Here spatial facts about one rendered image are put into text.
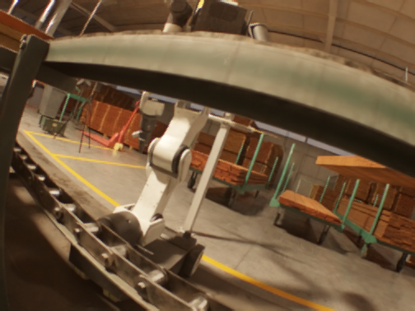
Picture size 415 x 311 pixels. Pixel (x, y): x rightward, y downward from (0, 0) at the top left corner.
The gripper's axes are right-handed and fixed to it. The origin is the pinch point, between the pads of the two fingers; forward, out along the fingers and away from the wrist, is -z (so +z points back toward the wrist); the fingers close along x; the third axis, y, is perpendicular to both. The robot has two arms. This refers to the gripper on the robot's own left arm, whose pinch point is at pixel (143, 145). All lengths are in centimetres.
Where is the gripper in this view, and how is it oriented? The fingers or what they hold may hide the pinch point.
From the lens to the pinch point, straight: 130.6
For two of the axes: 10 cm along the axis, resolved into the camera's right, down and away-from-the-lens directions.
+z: 2.9, -8.7, -4.1
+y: -9.6, -2.7, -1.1
